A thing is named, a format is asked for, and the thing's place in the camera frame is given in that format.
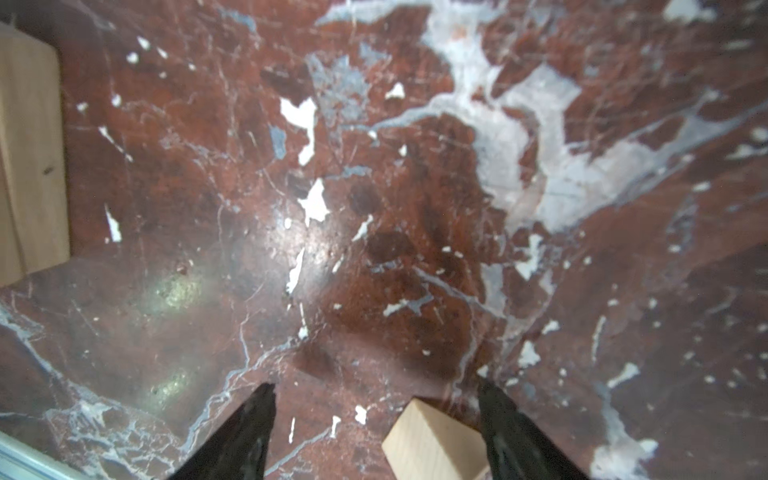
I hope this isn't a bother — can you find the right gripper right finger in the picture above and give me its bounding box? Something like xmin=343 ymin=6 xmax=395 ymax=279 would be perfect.
xmin=478 ymin=379 xmax=587 ymax=480

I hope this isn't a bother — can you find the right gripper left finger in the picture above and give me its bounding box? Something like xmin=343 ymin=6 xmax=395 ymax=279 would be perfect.
xmin=169 ymin=383 xmax=277 ymax=480

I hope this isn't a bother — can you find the small wood cube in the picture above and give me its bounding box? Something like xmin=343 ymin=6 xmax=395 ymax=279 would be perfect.
xmin=382 ymin=398 xmax=490 ymax=480

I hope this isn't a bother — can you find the wood block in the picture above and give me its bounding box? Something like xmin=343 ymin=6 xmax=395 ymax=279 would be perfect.
xmin=1 ymin=23 xmax=70 ymax=286

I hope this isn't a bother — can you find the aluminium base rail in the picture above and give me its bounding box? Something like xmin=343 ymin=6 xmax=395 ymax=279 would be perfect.
xmin=0 ymin=433 xmax=87 ymax=480

